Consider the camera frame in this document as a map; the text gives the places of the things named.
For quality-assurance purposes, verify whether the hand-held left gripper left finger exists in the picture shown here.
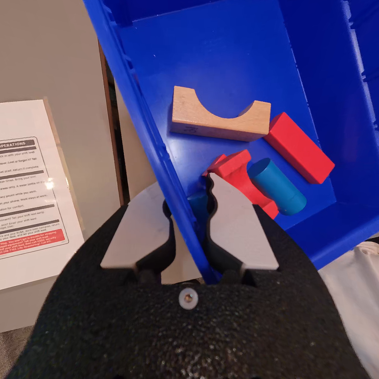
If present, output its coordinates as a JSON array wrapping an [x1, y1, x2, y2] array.
[[101, 181, 177, 275]]

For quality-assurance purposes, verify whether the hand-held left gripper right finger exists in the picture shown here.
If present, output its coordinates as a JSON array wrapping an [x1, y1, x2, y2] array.
[[205, 173, 279, 280]]

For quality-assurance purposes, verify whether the blue wooden cylinder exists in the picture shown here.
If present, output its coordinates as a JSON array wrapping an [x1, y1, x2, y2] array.
[[248, 158, 307, 216], [187, 191, 210, 237]]

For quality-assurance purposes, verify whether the red arch block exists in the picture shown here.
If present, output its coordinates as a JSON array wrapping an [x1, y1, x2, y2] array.
[[207, 149, 279, 220]]

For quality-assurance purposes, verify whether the blue plastic bin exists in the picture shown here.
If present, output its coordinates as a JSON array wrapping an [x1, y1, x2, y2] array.
[[82, 0, 379, 285]]

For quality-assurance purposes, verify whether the long red rectangular block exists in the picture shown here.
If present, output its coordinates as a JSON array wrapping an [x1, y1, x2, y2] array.
[[263, 112, 336, 185]]

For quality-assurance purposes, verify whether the laminated paper sheet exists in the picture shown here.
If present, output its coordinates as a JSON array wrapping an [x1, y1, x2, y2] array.
[[0, 99, 85, 291]]

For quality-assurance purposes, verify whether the natural wooden arch block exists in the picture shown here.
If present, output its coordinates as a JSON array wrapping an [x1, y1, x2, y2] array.
[[170, 86, 271, 142]]

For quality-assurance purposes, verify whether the person's white shirt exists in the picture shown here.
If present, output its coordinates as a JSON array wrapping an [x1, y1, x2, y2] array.
[[318, 234, 379, 379]]

